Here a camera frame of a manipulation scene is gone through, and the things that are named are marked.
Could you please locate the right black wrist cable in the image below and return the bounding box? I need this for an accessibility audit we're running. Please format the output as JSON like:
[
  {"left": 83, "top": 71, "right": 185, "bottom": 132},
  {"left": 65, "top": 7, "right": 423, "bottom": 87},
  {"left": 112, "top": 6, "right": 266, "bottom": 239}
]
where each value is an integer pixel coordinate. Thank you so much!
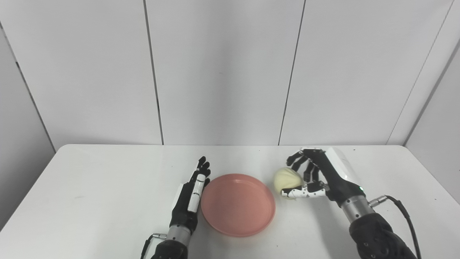
[{"left": 369, "top": 195, "right": 422, "bottom": 259}]

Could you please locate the white steamed bun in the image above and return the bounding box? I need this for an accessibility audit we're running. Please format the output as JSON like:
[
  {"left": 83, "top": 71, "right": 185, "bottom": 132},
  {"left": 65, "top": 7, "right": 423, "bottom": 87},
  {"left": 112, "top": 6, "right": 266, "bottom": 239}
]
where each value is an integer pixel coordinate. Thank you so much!
[{"left": 274, "top": 167, "right": 304, "bottom": 200}]

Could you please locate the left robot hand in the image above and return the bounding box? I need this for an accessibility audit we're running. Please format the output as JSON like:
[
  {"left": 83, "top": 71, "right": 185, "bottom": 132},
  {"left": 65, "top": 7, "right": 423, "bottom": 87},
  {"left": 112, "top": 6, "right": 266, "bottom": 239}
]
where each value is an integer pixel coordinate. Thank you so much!
[{"left": 169, "top": 156, "right": 211, "bottom": 236}]

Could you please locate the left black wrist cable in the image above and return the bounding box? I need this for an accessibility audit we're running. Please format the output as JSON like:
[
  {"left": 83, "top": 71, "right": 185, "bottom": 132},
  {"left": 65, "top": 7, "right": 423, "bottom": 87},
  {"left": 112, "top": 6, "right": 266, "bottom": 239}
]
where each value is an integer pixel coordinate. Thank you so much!
[{"left": 140, "top": 233, "right": 167, "bottom": 259}]

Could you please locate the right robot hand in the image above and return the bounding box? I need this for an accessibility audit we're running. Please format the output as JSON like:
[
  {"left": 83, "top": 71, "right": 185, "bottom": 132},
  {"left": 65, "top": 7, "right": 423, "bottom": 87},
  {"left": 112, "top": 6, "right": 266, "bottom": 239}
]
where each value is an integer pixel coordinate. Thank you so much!
[{"left": 281, "top": 146, "right": 366, "bottom": 208}]

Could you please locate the pink plate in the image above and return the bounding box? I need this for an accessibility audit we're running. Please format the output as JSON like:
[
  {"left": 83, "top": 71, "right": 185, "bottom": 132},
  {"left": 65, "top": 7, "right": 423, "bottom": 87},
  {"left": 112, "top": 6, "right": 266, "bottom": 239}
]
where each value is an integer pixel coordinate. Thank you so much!
[{"left": 201, "top": 174, "right": 276, "bottom": 237}]

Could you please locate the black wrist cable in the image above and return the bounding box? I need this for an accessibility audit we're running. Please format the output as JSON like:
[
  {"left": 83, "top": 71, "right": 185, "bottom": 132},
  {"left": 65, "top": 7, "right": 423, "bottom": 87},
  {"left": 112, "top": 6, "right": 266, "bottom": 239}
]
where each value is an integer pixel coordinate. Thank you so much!
[
  {"left": 369, "top": 195, "right": 422, "bottom": 259},
  {"left": 140, "top": 233, "right": 167, "bottom": 259}
]

